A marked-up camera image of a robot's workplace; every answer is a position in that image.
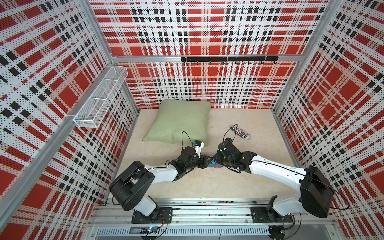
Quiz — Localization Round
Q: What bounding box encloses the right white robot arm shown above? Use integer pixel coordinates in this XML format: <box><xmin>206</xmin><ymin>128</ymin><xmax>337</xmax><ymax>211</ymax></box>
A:
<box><xmin>214</xmin><ymin>138</ymin><xmax>334</xmax><ymax>221</ymax></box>

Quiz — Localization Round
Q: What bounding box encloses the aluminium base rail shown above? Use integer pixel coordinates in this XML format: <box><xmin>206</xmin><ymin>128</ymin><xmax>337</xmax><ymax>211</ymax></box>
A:
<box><xmin>87</xmin><ymin>199</ymin><xmax>340</xmax><ymax>240</ymax></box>

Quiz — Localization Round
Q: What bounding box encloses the green circuit board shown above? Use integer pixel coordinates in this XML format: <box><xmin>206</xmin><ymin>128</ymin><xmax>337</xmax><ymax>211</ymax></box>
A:
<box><xmin>140</xmin><ymin>226</ymin><xmax>158</xmax><ymax>235</ymax></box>

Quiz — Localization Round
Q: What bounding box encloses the black wall hook rail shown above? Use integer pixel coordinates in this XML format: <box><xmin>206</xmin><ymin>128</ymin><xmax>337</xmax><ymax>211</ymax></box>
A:
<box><xmin>181</xmin><ymin>56</ymin><xmax>279</xmax><ymax>63</ymax></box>

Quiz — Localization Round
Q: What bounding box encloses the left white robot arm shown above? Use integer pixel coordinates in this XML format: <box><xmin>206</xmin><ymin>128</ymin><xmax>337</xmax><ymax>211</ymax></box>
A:
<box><xmin>109</xmin><ymin>145</ymin><xmax>213</xmax><ymax>218</ymax></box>

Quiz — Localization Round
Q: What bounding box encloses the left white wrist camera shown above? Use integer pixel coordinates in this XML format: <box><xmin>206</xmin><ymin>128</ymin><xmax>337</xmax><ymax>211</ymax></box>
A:
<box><xmin>193</xmin><ymin>141</ymin><xmax>205</xmax><ymax>157</ymax></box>

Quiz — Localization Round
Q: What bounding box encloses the green square cushion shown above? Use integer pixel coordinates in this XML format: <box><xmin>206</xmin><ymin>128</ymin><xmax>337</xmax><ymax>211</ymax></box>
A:
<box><xmin>143</xmin><ymin>99</ymin><xmax>212</xmax><ymax>144</ymax></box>

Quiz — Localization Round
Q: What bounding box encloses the white wire mesh basket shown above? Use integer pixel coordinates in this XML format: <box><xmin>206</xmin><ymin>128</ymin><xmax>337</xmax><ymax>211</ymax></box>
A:
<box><xmin>74</xmin><ymin>66</ymin><xmax>128</xmax><ymax>129</ymax></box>

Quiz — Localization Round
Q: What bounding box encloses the silver remote control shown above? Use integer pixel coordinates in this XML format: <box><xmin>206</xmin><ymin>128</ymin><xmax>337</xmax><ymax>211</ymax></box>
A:
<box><xmin>230</xmin><ymin>124</ymin><xmax>252</xmax><ymax>141</ymax></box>

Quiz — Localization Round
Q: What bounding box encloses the blue 2x4 lego brick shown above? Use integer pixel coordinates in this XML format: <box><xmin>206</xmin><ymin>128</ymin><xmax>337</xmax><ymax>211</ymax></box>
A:
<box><xmin>209</xmin><ymin>160</ymin><xmax>223</xmax><ymax>168</ymax></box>

